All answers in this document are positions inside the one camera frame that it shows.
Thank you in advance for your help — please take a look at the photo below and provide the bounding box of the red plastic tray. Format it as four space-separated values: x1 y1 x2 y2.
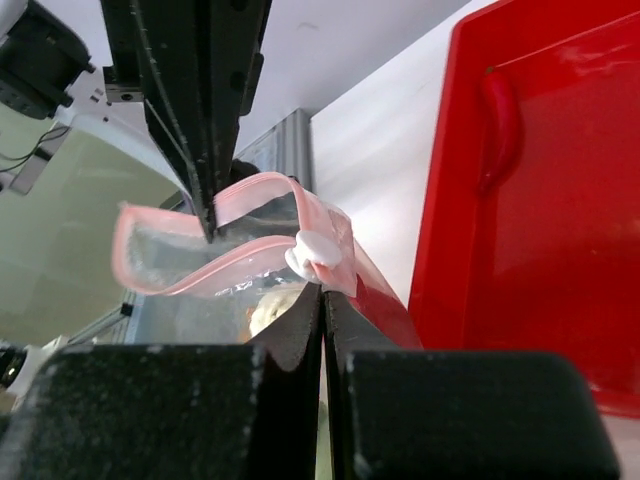
409 1 639 418

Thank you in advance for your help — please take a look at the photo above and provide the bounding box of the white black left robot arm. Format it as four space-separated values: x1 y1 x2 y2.
1 1 271 239

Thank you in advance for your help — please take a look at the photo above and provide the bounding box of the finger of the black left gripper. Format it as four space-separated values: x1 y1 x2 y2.
100 1 213 240
199 1 271 238

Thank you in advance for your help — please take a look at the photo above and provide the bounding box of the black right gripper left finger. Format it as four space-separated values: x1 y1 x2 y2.
1 285 320 479

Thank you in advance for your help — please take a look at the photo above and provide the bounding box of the clear zip top bag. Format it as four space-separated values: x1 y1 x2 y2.
111 172 421 348

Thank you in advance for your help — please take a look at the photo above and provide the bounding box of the yellow ginger root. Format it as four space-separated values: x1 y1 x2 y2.
248 289 301 338

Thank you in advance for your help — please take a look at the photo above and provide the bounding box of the red chili pepper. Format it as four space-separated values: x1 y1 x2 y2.
479 68 523 193

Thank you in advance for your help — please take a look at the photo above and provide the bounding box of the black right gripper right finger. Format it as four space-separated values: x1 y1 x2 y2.
324 293 620 479

